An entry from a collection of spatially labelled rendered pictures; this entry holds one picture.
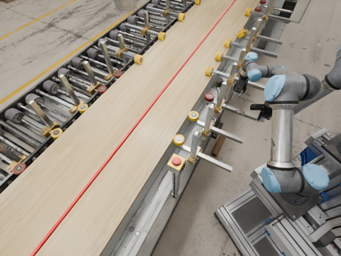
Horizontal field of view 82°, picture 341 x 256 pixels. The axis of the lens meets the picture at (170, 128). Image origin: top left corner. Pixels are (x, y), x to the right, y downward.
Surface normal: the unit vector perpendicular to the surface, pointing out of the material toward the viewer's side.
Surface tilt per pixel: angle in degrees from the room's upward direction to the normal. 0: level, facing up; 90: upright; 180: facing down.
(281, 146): 47
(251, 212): 0
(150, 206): 0
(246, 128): 0
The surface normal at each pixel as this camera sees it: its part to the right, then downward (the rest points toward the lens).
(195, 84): -0.01, -0.58
